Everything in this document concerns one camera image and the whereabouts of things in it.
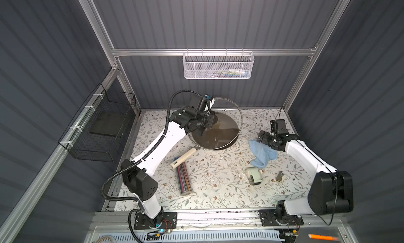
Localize light blue cloth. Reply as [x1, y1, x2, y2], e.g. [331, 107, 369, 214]
[249, 141, 278, 169]

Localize glass pot lid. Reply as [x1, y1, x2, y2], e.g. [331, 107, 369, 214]
[188, 97, 243, 150]

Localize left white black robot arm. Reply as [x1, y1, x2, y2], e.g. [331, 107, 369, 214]
[122, 94, 215, 219]

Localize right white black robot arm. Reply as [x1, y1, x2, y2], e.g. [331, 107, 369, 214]
[257, 119, 354, 218]

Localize pale green pencil sharpener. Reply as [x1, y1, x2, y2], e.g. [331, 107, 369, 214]
[246, 167, 263, 186]

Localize clear tube of coloured pencils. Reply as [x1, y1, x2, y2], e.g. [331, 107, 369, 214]
[175, 162, 193, 196]

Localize pens in white basket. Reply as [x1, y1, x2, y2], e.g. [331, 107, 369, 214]
[210, 69, 251, 79]

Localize orange marker pen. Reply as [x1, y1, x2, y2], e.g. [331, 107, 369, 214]
[308, 234, 339, 241]

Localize black corrugated cable hose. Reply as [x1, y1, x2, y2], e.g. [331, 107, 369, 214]
[100, 89, 203, 243]

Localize brown frying pan cream handle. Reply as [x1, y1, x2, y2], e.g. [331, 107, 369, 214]
[170, 109, 243, 169]

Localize white wire mesh basket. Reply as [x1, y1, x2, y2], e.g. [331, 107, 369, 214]
[182, 51, 255, 80]

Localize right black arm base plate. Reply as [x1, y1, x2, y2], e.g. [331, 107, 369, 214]
[258, 209, 304, 227]

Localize black wire basket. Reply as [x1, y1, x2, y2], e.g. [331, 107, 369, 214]
[59, 82, 139, 163]

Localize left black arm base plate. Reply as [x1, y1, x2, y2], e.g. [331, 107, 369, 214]
[134, 212, 178, 230]

